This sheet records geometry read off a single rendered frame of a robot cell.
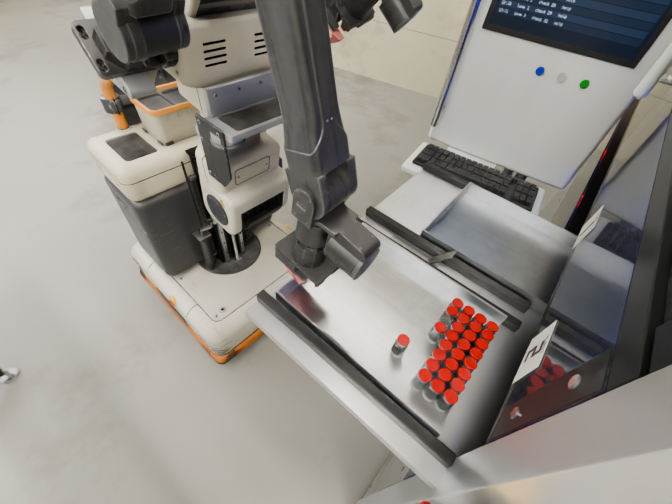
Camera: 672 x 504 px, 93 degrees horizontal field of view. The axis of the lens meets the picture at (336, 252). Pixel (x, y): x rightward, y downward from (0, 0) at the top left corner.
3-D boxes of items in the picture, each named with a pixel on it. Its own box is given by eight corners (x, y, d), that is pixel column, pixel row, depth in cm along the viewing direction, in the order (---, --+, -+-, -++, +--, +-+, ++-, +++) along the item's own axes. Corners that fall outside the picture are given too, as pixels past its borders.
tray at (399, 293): (498, 325, 61) (507, 316, 59) (432, 440, 47) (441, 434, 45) (360, 232, 74) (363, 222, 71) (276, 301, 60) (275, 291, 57)
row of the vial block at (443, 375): (478, 329, 60) (489, 317, 57) (431, 405, 50) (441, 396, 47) (467, 322, 61) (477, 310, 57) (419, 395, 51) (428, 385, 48)
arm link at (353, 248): (340, 154, 43) (293, 183, 38) (408, 205, 40) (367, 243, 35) (326, 212, 52) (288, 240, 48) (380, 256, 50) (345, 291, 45)
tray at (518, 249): (594, 258, 76) (605, 249, 73) (567, 332, 62) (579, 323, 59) (465, 191, 89) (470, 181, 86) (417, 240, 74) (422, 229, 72)
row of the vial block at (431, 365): (467, 322, 61) (477, 310, 57) (419, 395, 51) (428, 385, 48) (456, 315, 62) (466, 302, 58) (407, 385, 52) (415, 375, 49)
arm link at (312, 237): (319, 187, 47) (291, 204, 44) (354, 215, 45) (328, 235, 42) (312, 217, 52) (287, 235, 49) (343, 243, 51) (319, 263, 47)
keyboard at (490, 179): (537, 190, 106) (542, 184, 104) (530, 213, 97) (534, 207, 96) (426, 146, 117) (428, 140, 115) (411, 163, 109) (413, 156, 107)
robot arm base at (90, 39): (141, 16, 58) (68, 25, 52) (150, -9, 52) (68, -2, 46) (167, 66, 62) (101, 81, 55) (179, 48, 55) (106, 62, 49)
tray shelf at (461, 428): (592, 253, 80) (598, 247, 79) (484, 538, 42) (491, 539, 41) (427, 168, 98) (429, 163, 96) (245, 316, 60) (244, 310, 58)
